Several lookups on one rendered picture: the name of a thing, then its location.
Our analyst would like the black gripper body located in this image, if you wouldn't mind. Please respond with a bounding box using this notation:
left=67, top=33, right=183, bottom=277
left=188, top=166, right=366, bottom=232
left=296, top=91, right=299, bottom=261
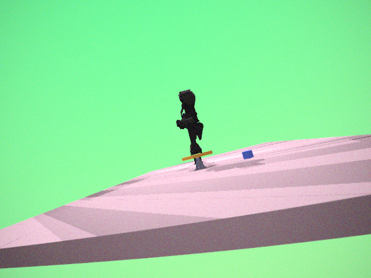
left=182, top=109, right=204, bottom=128

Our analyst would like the blue block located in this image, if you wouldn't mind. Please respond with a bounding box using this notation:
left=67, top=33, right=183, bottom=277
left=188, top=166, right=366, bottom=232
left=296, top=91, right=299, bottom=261
left=242, top=150, right=254, bottom=159

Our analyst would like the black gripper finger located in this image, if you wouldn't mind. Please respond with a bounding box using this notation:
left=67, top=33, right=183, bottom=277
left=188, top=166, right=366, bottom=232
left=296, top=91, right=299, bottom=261
left=185, top=123, right=197, bottom=140
left=197, top=127, right=203, bottom=140

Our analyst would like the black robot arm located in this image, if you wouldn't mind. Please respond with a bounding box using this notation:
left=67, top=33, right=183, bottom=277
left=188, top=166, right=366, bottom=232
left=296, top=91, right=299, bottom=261
left=176, top=89, right=202, bottom=156

